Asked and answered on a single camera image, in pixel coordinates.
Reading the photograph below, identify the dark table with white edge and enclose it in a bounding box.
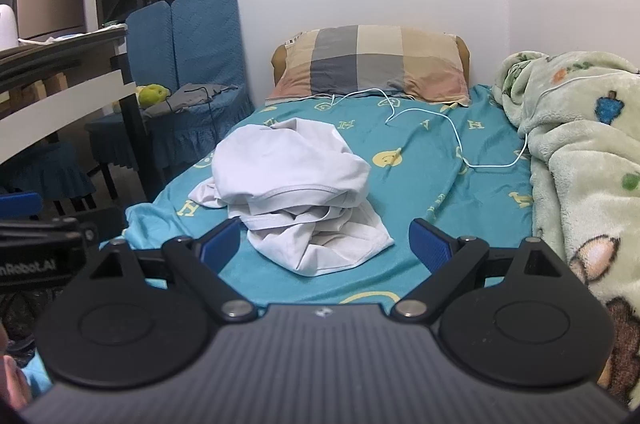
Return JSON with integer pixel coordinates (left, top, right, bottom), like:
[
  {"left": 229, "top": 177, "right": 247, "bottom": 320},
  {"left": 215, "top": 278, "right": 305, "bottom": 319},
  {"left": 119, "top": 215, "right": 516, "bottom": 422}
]
[{"left": 0, "top": 26, "right": 151, "bottom": 201}]

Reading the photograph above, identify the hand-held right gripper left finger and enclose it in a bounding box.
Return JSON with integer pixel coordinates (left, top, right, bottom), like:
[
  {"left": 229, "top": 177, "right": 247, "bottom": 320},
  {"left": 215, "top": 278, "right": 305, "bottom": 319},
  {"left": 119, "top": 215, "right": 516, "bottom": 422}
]
[{"left": 90, "top": 218, "right": 259, "bottom": 323}]

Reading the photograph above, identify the teal printed bed sheet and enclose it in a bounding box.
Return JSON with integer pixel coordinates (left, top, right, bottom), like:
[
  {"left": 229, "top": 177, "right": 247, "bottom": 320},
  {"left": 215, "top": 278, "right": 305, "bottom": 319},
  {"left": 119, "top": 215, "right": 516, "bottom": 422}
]
[{"left": 20, "top": 84, "right": 538, "bottom": 397}]

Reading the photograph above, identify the checkered pillow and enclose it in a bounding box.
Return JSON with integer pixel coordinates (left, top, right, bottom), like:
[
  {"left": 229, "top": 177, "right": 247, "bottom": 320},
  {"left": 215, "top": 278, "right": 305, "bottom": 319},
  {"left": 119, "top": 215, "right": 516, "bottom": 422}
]
[{"left": 266, "top": 25, "right": 472, "bottom": 107}]

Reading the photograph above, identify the grey cloth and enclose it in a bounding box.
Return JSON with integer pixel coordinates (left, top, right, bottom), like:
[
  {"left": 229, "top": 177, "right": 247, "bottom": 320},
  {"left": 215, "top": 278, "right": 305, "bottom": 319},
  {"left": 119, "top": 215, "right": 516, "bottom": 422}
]
[{"left": 145, "top": 83, "right": 240, "bottom": 117}]

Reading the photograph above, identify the green printed fleece blanket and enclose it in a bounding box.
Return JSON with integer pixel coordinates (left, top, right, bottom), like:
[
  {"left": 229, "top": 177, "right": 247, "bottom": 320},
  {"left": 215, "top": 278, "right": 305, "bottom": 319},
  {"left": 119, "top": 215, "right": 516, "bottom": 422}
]
[{"left": 492, "top": 50, "right": 640, "bottom": 410}]

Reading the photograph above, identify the white t-shirt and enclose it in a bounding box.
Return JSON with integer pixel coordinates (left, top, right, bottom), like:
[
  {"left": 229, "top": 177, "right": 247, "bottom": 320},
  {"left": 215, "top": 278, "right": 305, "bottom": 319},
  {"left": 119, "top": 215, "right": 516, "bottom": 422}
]
[{"left": 189, "top": 117, "right": 396, "bottom": 277}]

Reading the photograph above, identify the green plush toy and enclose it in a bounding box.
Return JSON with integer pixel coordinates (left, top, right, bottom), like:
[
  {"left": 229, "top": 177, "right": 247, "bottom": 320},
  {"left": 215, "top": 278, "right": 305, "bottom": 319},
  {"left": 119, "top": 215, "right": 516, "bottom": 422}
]
[{"left": 137, "top": 85, "right": 171, "bottom": 109}]

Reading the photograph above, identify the blue covered chair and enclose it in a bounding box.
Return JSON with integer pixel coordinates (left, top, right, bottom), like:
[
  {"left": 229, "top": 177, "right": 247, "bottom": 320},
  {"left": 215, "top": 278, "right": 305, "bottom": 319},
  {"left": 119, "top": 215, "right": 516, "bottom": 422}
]
[
  {"left": 85, "top": 0, "right": 178, "bottom": 200},
  {"left": 0, "top": 141, "right": 97, "bottom": 216},
  {"left": 142, "top": 0, "right": 256, "bottom": 165}
]

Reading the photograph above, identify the brown pillow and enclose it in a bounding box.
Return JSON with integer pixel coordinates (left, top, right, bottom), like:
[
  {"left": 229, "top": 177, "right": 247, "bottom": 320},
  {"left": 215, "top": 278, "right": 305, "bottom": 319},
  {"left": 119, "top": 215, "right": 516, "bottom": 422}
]
[{"left": 270, "top": 35, "right": 472, "bottom": 86}]

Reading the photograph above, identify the black cable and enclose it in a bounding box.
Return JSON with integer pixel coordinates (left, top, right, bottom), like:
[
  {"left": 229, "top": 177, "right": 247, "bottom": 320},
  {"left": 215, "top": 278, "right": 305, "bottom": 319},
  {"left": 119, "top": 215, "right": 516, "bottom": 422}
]
[{"left": 165, "top": 86, "right": 222, "bottom": 146}]

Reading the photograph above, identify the white cable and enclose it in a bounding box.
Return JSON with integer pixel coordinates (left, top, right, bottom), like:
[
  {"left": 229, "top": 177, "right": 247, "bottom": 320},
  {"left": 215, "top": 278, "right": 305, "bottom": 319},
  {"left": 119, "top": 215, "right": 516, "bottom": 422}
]
[{"left": 314, "top": 88, "right": 532, "bottom": 169}]

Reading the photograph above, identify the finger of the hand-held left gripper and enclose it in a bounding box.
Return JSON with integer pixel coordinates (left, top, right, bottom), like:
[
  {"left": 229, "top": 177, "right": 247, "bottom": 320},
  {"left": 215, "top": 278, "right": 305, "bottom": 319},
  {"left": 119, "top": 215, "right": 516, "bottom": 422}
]
[
  {"left": 0, "top": 216, "right": 99, "bottom": 251},
  {"left": 0, "top": 192, "right": 44, "bottom": 219}
]

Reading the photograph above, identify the white rounded appliance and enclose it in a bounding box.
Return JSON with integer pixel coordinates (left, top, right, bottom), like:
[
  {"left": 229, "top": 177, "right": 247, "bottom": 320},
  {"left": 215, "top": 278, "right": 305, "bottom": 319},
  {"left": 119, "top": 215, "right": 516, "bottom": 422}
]
[{"left": 0, "top": 4, "right": 15, "bottom": 51}]

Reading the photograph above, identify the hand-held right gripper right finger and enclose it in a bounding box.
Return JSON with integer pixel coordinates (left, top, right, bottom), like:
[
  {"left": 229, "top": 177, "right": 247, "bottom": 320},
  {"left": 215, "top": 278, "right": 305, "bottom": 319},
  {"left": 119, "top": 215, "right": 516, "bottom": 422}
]
[{"left": 390, "top": 218, "right": 568, "bottom": 323}]

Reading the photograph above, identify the person's left hand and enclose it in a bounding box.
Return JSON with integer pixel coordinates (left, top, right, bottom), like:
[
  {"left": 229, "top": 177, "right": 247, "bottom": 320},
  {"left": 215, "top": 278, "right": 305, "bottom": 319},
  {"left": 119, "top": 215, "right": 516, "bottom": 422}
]
[{"left": 0, "top": 321, "right": 32, "bottom": 407}]

